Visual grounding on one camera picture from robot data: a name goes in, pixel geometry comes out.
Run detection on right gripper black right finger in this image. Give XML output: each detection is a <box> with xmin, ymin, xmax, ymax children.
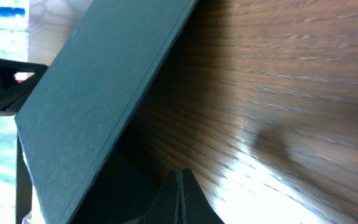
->
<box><xmin>180</xmin><ymin>169</ymin><xmax>224</xmax><ymax>224</ymax></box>

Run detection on dark green box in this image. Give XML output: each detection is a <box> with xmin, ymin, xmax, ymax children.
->
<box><xmin>15</xmin><ymin>0</ymin><xmax>196</xmax><ymax>223</ymax></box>

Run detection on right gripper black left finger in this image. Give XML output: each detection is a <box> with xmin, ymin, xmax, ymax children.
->
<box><xmin>130</xmin><ymin>170</ymin><xmax>180</xmax><ymax>224</ymax></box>

